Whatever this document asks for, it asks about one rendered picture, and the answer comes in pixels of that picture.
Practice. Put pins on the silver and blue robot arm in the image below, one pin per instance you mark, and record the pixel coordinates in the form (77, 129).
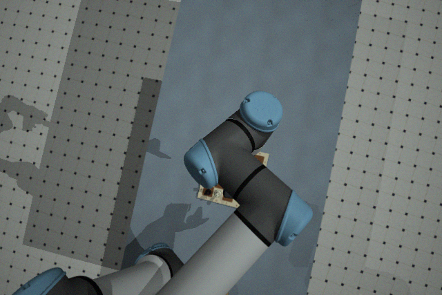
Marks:
(269, 211)

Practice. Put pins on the brown and cream chessboard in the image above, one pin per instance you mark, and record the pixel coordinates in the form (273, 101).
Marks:
(262, 157)

